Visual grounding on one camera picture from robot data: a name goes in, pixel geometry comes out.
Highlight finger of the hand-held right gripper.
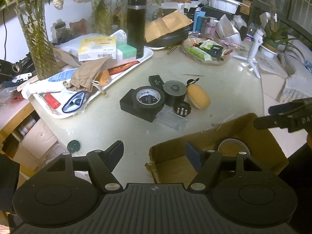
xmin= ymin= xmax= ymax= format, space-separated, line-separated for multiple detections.
xmin=253 ymin=114 xmax=293 ymax=130
xmin=268 ymin=102 xmax=307 ymax=116

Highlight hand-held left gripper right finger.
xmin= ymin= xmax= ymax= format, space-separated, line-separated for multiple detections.
xmin=185 ymin=141 xmax=269 ymax=192

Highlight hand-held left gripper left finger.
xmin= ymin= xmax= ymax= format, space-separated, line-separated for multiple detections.
xmin=46 ymin=140 xmax=125 ymax=193

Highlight cardboard box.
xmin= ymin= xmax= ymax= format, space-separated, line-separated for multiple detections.
xmin=145 ymin=113 xmax=289 ymax=184

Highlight small black round container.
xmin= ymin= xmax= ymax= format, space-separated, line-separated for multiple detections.
xmin=173 ymin=101 xmax=192 ymax=116

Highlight black tape roll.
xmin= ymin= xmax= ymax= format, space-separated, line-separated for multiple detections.
xmin=133 ymin=86 xmax=166 ymax=115

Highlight tan oval pouch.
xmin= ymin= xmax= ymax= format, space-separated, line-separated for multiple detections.
xmin=186 ymin=78 xmax=211 ymax=110

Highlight black cylinder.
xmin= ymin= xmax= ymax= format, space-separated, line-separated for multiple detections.
xmin=162 ymin=80 xmax=188 ymax=107

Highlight grey cushion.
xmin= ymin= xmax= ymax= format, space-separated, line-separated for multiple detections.
xmin=276 ymin=52 xmax=312 ymax=104

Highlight dark green round lid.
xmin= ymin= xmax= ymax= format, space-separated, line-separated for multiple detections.
xmin=67 ymin=139 xmax=82 ymax=154

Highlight potted plant in white pot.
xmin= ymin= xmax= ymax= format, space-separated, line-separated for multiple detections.
xmin=258 ymin=0 xmax=303 ymax=59

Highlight white gimbal tripod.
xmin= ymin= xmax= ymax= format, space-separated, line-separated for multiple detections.
xmin=232 ymin=12 xmax=277 ymax=79

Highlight blue rimmed clear pouch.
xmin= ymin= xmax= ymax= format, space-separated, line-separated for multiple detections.
xmin=61 ymin=90 xmax=86 ymax=114

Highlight white drawer cabinet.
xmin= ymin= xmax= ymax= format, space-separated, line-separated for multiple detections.
xmin=20 ymin=119 xmax=59 ymax=167

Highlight small black rectangular box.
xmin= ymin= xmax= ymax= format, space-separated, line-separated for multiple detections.
xmin=148 ymin=75 xmax=167 ymax=88

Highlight red lighter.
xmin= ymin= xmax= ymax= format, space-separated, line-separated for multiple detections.
xmin=44 ymin=92 xmax=61 ymax=109

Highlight red flat packet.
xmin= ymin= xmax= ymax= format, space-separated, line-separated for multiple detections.
xmin=108 ymin=61 xmax=141 ymax=76

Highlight black and blue packet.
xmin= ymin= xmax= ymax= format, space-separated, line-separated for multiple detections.
xmin=209 ymin=44 xmax=225 ymax=60

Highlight white and blue tube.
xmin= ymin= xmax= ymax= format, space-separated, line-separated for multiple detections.
xmin=21 ymin=68 xmax=79 ymax=100

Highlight white plastic bag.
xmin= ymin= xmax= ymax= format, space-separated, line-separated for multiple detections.
xmin=215 ymin=14 xmax=242 ymax=45

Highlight white and green wipes packet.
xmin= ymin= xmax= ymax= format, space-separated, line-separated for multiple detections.
xmin=198 ymin=40 xmax=215 ymax=51

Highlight woven basket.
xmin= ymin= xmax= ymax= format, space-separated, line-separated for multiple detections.
xmin=181 ymin=37 xmax=232 ymax=66

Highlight green tissue pack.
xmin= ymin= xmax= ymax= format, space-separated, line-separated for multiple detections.
xmin=115 ymin=42 xmax=137 ymax=61

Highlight yellow and white box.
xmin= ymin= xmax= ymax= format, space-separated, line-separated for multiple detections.
xmin=77 ymin=36 xmax=118 ymax=62

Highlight striped pencils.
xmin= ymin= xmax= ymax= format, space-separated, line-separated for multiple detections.
xmin=166 ymin=44 xmax=180 ymax=55

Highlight blue carton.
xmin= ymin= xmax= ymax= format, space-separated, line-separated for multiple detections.
xmin=193 ymin=11 xmax=210 ymax=34

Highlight black zip case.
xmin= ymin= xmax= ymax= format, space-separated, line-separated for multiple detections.
xmin=146 ymin=27 xmax=191 ymax=48

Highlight white plastic food tray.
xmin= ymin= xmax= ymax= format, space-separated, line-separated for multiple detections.
xmin=206 ymin=0 xmax=244 ymax=15

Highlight black thermos bottle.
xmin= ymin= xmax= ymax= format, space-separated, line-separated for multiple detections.
xmin=126 ymin=0 xmax=147 ymax=59

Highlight brown paper envelope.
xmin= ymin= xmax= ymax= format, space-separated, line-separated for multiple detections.
xmin=144 ymin=11 xmax=193 ymax=44

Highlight glass vase with green stems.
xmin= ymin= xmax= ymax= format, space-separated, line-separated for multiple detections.
xmin=146 ymin=0 xmax=164 ymax=23
xmin=83 ymin=0 xmax=137 ymax=36

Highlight tall glass vase with flowers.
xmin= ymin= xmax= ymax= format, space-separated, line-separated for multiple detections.
xmin=0 ymin=0 xmax=64 ymax=81

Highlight brown drawstring pouch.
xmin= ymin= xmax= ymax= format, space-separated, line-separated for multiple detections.
xmin=63 ymin=57 xmax=113 ymax=93

